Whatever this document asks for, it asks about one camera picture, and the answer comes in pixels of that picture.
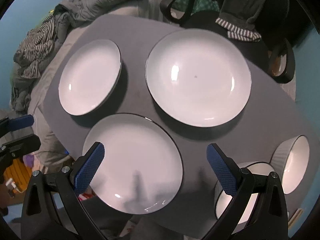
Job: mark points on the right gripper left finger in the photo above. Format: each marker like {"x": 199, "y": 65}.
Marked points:
{"x": 40, "y": 218}

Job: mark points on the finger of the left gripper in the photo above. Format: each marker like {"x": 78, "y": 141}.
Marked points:
{"x": 16, "y": 128}
{"x": 18, "y": 148}

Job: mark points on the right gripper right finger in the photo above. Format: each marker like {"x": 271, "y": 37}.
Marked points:
{"x": 268, "y": 219}

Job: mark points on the small white ribbed bowl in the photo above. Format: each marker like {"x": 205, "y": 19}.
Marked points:
{"x": 290, "y": 161}

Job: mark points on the small white plate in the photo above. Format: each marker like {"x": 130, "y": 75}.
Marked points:
{"x": 89, "y": 77}

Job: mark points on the medium white plate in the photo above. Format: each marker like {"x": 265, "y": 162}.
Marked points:
{"x": 142, "y": 170}

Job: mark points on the large white plate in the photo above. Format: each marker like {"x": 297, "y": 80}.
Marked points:
{"x": 198, "y": 77}

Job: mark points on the striped grey cloth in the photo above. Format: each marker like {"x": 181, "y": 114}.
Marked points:
{"x": 35, "y": 47}

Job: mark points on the black office chair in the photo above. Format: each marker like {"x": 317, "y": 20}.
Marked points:
{"x": 274, "y": 56}

